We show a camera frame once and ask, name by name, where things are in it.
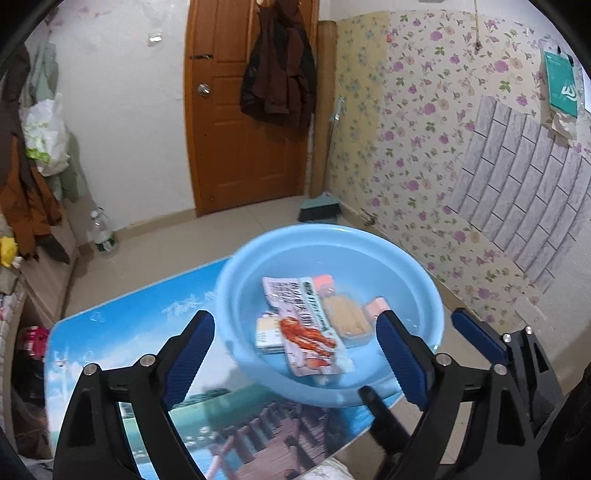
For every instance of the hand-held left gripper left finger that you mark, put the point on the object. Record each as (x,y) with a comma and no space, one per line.
(189,360)

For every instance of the red crayfish snack packet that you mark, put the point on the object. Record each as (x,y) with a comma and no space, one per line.
(300,323)

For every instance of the pale green jacket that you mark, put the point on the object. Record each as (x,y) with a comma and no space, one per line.
(69,180)

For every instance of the yellow plush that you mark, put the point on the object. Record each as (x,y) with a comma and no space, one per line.
(8,251)

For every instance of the white green plastic bag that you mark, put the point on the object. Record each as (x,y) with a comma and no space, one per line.
(44,134)

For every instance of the pink roll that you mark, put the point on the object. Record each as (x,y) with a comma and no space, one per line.
(324,284)

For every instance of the red boxes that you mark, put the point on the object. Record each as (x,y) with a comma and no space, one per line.
(33,341)

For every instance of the green hanging packet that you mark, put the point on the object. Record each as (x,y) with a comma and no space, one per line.
(561,83)

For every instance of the large clear water bottle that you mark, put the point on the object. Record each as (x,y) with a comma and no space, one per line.
(102,233)

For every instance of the small yellow white box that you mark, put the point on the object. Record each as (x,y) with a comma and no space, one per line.
(268,337)

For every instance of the brown and orange jacket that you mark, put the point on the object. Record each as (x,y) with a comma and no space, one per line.
(23,184)

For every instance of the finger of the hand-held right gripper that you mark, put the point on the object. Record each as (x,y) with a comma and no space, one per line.
(475,334)
(381,415)

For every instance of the brown wooden door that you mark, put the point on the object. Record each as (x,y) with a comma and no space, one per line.
(226,138)

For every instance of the dark brown jacket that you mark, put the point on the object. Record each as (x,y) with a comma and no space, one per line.
(277,78)

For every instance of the scenery printed desktop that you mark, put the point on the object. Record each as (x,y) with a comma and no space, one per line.
(138,323)

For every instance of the pink earphone case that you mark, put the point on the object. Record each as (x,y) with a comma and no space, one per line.
(373,309)

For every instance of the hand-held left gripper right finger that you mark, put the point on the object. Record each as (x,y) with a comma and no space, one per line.
(401,360)

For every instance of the beige wooden wardrobe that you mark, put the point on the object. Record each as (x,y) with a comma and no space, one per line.
(46,286)

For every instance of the grey brick wall panel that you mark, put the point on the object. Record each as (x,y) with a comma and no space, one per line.
(517,198)

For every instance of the clear box of toothpicks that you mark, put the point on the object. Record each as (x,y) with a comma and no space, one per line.
(346,318)

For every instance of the round metal door knob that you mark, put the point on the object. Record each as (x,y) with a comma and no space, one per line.
(203,89)

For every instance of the light blue plastic basin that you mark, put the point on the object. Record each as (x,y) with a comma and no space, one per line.
(258,258)

